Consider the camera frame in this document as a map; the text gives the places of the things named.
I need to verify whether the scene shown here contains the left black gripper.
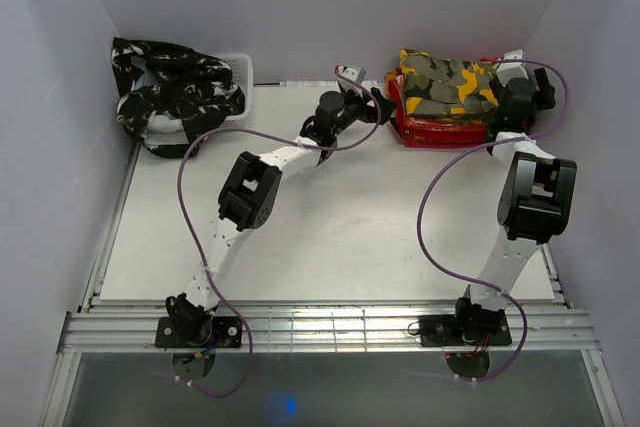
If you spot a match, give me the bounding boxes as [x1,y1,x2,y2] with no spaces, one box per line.
[331,88,397,138]

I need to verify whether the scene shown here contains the orange green camouflage trousers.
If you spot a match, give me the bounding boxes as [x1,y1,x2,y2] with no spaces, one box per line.
[399,49,498,119]

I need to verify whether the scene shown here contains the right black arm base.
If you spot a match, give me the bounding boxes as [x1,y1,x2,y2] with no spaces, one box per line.
[407,314,513,348]

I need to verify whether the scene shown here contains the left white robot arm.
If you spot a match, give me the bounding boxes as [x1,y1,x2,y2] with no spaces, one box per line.
[166,88,397,347]

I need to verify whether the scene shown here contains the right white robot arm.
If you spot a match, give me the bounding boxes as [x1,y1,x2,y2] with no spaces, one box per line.
[451,66,577,344]

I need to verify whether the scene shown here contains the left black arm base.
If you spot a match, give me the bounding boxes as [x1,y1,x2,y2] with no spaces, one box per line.
[154,316,243,350]

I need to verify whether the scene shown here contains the red folded trousers stack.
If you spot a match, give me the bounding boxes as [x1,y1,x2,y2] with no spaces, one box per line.
[383,71,501,150]

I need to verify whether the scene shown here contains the black white camouflage trousers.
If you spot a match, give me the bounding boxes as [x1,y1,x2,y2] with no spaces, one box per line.
[110,35,246,161]

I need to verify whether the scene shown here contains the white plastic basket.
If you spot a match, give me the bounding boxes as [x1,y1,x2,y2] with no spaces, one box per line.
[117,52,254,137]

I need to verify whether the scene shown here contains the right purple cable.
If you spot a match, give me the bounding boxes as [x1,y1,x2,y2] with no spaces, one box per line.
[407,60,571,383]

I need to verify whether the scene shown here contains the purple cable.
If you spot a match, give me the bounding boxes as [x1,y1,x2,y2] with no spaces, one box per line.
[176,70,384,398]
[407,60,571,383]

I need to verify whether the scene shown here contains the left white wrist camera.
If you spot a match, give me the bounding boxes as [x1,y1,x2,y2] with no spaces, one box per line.
[334,65,366,95]

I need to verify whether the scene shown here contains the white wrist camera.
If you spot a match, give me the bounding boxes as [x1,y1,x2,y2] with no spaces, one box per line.
[334,65,366,95]
[494,49,528,85]

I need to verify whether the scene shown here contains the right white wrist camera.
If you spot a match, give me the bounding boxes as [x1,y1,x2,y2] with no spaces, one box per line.
[494,49,528,85]

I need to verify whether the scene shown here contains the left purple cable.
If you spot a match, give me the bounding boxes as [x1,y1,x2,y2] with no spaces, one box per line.
[176,70,384,398]

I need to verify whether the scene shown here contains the aluminium rail frame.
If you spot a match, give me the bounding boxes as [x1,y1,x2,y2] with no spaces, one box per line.
[57,302,600,353]

